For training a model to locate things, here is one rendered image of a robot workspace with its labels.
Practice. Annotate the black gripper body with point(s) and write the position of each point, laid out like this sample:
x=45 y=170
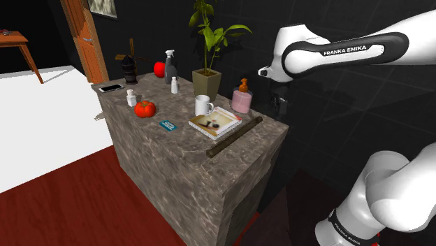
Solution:
x=280 y=101

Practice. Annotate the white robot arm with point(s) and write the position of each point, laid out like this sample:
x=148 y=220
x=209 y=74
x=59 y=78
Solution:
x=391 y=190

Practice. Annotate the pink soap dispenser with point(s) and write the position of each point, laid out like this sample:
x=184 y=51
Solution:
x=241 y=100

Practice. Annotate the dark rolling pin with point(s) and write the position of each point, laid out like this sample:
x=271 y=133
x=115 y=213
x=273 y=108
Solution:
x=235 y=136

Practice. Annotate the pale book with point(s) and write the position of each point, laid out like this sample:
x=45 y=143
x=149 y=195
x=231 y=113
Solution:
x=214 y=124

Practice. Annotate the green potted plant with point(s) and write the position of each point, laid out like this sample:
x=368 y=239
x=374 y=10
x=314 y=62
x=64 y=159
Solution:
x=206 y=83

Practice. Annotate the white mug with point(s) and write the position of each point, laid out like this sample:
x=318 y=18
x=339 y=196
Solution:
x=202 y=105

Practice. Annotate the small white shaker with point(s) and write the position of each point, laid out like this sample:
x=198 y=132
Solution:
x=174 y=86

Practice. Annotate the grey spray bottle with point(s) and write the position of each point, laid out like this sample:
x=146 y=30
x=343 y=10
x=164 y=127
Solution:
x=170 y=71

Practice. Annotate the teal card box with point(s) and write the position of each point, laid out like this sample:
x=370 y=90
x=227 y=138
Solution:
x=168 y=125

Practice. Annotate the red apple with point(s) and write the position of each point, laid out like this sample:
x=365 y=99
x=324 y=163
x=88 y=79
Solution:
x=159 y=69

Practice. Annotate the marble counter block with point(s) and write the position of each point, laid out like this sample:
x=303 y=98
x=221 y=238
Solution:
x=190 y=190

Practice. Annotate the red tomato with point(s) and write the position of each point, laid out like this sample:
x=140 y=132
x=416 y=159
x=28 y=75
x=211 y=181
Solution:
x=145 y=109

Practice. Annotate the small white bottle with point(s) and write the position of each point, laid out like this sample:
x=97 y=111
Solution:
x=131 y=99

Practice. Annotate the black pepper grinder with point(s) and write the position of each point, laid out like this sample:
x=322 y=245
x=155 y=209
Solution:
x=129 y=70

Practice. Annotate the brown wooden cross stand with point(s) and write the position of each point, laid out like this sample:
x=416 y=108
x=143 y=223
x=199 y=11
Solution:
x=132 y=47

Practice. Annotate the black smartphone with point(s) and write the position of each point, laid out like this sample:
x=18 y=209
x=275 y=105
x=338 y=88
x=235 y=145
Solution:
x=111 y=88

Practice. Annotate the orange wooden door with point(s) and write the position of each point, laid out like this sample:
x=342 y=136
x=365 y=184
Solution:
x=85 y=44

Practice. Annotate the brown wooden table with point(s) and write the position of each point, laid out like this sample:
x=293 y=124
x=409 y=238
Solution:
x=13 y=40

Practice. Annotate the wall picture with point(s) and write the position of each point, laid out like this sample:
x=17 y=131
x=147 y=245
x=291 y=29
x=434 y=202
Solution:
x=102 y=7

